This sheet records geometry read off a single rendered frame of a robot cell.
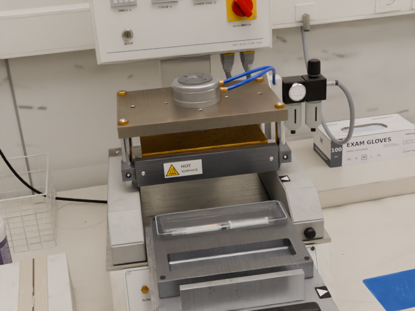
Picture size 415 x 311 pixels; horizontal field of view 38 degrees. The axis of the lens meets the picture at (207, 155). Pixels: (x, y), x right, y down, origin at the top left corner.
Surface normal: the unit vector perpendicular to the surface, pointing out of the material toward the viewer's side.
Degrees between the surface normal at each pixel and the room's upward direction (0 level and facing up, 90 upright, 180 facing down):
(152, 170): 90
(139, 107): 0
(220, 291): 90
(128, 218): 40
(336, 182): 0
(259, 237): 0
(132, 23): 90
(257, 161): 90
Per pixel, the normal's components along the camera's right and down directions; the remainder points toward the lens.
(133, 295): 0.11, -0.03
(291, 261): -0.06, -0.91
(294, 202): 0.04, -0.44
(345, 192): 0.22, 0.39
